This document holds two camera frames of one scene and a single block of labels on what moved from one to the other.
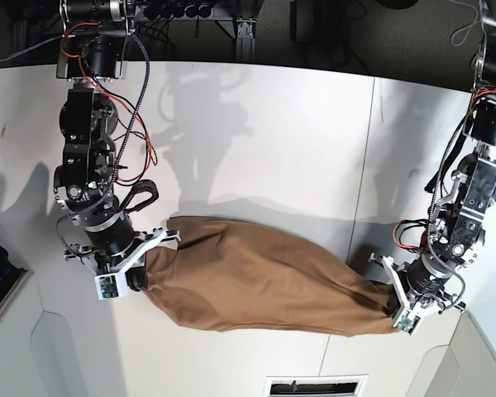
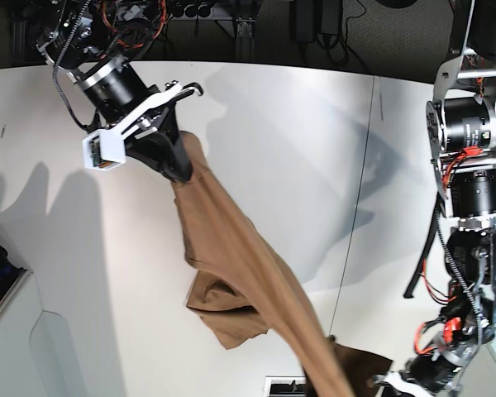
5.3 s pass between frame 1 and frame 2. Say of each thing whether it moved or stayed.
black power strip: stayed
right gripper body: moved
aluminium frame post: stayed
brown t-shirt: moved
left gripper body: moved
